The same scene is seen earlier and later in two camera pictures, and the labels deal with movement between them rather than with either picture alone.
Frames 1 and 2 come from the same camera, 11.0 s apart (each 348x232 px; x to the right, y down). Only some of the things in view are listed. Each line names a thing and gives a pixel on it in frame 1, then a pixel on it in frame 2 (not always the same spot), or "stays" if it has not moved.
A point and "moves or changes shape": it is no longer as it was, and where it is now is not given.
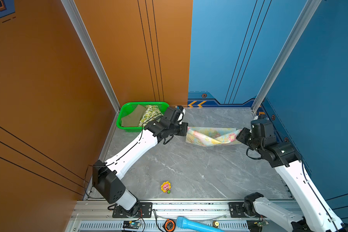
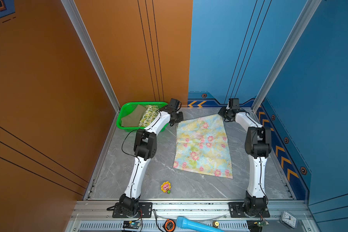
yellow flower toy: (166, 187) stays
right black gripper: (241, 134) to (221, 112)
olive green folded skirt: (134, 119) stays
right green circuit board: (260, 223) stays
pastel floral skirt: (204, 137) moves or changes shape
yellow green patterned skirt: (151, 113) stays
